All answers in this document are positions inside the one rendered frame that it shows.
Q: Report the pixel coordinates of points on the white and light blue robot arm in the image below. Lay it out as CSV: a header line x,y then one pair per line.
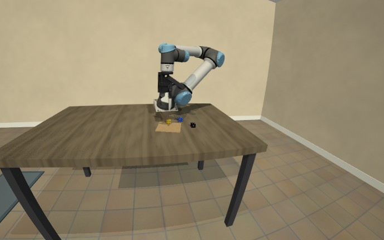
x,y
181,94

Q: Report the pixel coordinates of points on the tan square mat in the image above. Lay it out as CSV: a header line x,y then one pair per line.
x,y
173,127

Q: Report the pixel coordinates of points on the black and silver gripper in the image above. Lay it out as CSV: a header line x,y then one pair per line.
x,y
165,86

